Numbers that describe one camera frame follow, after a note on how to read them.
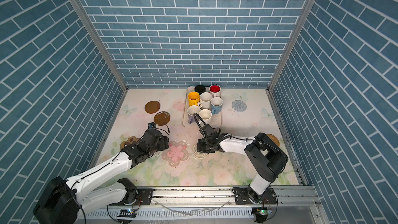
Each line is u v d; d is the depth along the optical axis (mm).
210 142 703
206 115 987
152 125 753
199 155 866
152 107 1087
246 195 722
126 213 722
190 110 992
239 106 1111
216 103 1046
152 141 643
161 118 1029
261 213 715
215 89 1120
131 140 927
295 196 753
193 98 1044
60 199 391
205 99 1078
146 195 737
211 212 706
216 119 1012
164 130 684
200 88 1107
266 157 464
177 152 890
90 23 848
